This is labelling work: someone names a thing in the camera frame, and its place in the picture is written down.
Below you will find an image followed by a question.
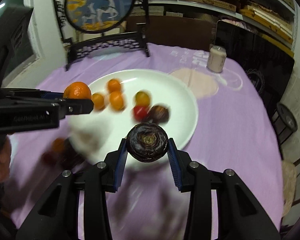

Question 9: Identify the wooden shelf with boards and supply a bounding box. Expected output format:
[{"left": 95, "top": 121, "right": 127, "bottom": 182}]
[{"left": 133, "top": 0, "right": 298, "bottom": 56}]

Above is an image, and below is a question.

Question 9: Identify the red tomato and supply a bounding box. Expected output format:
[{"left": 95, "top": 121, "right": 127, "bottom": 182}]
[
  {"left": 41, "top": 152, "right": 57, "bottom": 167},
  {"left": 133, "top": 105, "right": 149, "bottom": 122}
]

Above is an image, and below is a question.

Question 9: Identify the large bumpy orange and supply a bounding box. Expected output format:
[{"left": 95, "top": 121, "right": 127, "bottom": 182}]
[{"left": 63, "top": 82, "right": 91, "bottom": 100}]

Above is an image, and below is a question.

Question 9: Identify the beige beverage can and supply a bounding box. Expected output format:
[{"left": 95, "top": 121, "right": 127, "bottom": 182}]
[{"left": 207, "top": 46, "right": 226, "bottom": 73}]

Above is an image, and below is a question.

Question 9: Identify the left human hand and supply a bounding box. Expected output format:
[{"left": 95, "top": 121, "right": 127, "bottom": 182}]
[{"left": 0, "top": 137, "right": 12, "bottom": 183}]

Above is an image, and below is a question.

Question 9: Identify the yellow-orange kumquat fruit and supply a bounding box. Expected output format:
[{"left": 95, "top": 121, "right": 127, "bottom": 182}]
[{"left": 135, "top": 91, "right": 151, "bottom": 107}]

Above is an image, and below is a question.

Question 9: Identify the smooth orange fruit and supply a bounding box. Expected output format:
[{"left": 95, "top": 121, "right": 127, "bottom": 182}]
[
  {"left": 91, "top": 93, "right": 105, "bottom": 111},
  {"left": 109, "top": 91, "right": 125, "bottom": 111}
]

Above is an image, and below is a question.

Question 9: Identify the window with white frame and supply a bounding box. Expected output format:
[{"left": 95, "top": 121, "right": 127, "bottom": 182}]
[{"left": 0, "top": 0, "right": 35, "bottom": 85}]

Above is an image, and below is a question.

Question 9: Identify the brown passion fruit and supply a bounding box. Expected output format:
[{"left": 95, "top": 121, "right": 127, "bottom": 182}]
[{"left": 148, "top": 105, "right": 170, "bottom": 124}]

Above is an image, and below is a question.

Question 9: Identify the dark mangosteen with calyx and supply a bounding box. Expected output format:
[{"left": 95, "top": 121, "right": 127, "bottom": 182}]
[{"left": 126, "top": 123, "right": 168, "bottom": 163}]

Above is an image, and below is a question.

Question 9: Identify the white oval plate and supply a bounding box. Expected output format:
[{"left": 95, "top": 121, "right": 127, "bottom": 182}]
[{"left": 68, "top": 69, "right": 199, "bottom": 164}]

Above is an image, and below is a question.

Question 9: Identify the wooden chair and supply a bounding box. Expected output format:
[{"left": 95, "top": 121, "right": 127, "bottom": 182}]
[{"left": 282, "top": 158, "right": 300, "bottom": 217}]

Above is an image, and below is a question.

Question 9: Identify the small stemmed mandarin orange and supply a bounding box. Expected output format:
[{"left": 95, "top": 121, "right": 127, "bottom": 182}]
[{"left": 107, "top": 79, "right": 121, "bottom": 93}]

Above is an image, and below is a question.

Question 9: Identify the purple printed tablecloth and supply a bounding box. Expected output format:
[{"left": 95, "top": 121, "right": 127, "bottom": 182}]
[{"left": 3, "top": 44, "right": 283, "bottom": 239}]

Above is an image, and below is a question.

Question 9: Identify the black round stool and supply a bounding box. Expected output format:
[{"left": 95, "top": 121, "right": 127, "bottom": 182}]
[{"left": 273, "top": 103, "right": 298, "bottom": 145}]

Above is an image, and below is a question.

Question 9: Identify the round painted deer screen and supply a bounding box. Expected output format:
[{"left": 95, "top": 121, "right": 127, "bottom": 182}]
[{"left": 52, "top": 0, "right": 150, "bottom": 70}]

